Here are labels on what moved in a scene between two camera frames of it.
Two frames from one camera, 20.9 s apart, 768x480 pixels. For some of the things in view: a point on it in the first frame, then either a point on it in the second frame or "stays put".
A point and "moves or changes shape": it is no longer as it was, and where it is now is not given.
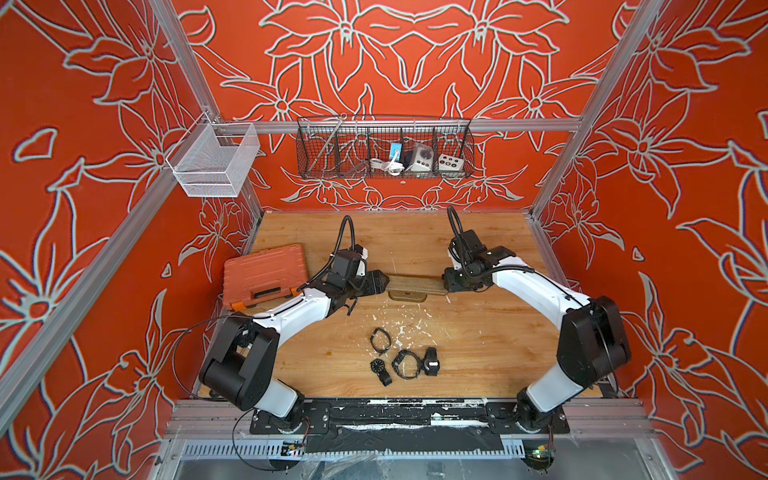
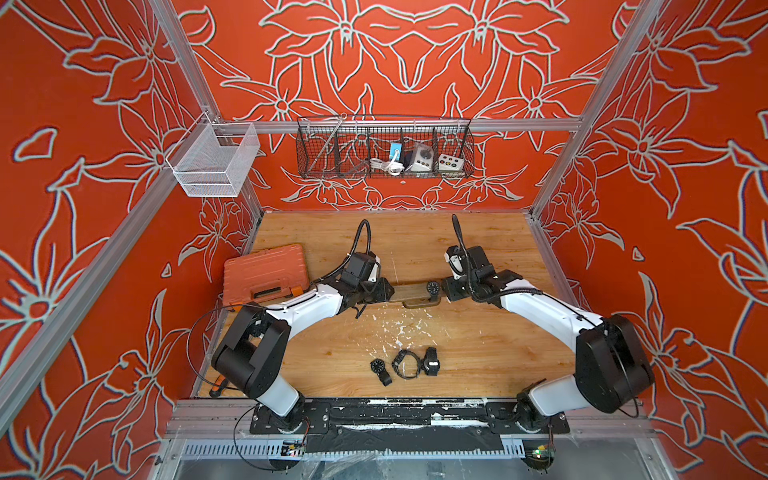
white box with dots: [450, 163] stays put
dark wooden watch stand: [413, 288] moves or changes shape
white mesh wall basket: [214, 158] stays put
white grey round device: [423, 158] stays put
